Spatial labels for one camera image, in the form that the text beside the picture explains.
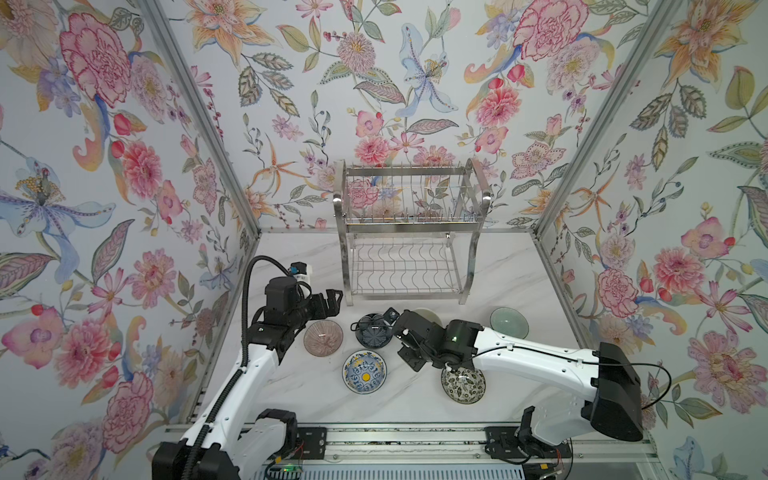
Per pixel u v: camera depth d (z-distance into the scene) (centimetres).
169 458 38
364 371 85
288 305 63
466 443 75
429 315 80
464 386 82
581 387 42
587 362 44
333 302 72
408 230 111
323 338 90
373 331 91
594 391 42
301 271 71
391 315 67
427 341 57
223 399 45
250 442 53
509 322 92
